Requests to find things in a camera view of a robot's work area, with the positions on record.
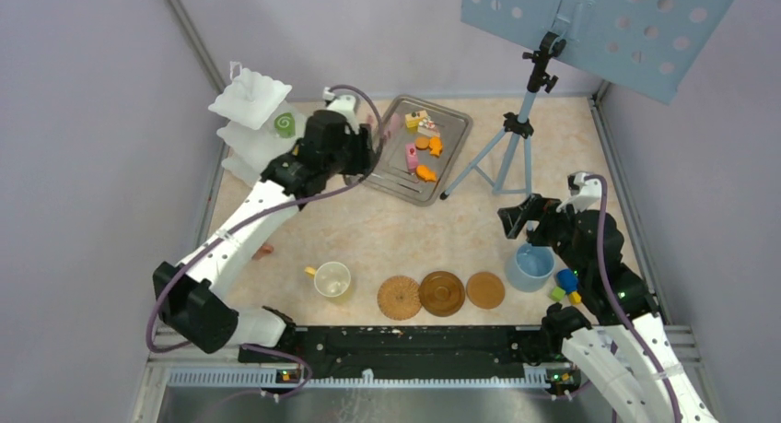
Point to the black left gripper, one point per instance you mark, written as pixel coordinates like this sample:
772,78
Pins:
363,153

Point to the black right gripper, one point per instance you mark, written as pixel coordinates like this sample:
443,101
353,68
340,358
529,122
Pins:
535,206

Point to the green swirl roll cake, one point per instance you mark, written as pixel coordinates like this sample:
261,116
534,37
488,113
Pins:
285,125

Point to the pink cake slice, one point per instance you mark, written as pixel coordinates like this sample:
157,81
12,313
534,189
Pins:
411,157

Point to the white strawberry cake slice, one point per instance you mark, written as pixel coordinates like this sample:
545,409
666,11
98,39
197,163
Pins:
428,128

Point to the pink cat-paw tongs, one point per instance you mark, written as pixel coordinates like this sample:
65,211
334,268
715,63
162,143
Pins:
382,132

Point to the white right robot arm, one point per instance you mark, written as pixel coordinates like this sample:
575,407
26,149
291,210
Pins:
626,354

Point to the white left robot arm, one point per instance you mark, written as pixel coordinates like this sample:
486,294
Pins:
190,294

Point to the light blue mug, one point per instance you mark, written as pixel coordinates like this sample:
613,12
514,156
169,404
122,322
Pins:
529,267

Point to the white three-tier dessert stand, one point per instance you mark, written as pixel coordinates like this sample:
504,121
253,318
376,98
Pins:
250,103

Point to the yellow square cake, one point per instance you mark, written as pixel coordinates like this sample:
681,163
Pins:
413,119

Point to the light wooden round coaster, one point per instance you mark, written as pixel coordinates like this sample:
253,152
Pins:
485,290

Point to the light blue tripod stand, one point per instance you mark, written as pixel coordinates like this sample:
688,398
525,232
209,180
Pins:
517,125

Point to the green toy cube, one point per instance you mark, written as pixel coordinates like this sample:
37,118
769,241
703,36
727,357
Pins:
557,294

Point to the round brown cookie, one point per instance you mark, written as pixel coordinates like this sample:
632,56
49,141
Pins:
422,143

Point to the metal serving tray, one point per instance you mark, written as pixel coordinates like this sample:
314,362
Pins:
391,176

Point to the orange fish pastry lower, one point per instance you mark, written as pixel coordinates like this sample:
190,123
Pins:
425,174

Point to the orange fish pastry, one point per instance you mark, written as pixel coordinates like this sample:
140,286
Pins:
435,146
425,174

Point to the yellow toy cube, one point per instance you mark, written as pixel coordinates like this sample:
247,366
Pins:
575,298

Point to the orange fish pastry upper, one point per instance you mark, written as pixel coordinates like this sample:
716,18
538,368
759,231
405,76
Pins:
435,146

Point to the dark wooden round coaster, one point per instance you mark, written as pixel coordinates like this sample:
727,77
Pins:
442,293

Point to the pink mug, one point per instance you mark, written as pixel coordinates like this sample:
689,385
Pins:
264,250

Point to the yellow transparent cup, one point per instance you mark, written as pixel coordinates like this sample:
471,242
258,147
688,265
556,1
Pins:
332,280

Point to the woven rattan coaster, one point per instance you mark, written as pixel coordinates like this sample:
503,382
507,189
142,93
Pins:
398,298

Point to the light blue perforated board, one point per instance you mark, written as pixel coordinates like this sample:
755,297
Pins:
645,45

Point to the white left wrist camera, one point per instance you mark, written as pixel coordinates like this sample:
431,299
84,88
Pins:
345,105

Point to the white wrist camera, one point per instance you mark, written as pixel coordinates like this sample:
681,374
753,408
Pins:
345,105
585,188

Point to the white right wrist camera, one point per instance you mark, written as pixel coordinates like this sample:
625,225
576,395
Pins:
585,188

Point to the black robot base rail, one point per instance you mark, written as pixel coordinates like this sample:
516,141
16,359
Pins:
457,352

